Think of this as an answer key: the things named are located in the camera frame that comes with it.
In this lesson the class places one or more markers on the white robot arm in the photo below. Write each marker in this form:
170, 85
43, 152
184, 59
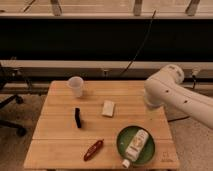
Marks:
164, 87

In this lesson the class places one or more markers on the translucent plastic measuring cup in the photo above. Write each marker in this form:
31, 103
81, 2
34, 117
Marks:
75, 83

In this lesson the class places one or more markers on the black marker bar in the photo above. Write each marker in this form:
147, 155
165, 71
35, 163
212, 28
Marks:
77, 117

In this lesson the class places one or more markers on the green round plate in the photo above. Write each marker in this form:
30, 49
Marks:
124, 138

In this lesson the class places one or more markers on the red utility knife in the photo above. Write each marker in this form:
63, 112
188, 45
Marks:
93, 150

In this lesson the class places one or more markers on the white lotion bottle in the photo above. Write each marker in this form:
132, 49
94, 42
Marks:
135, 147

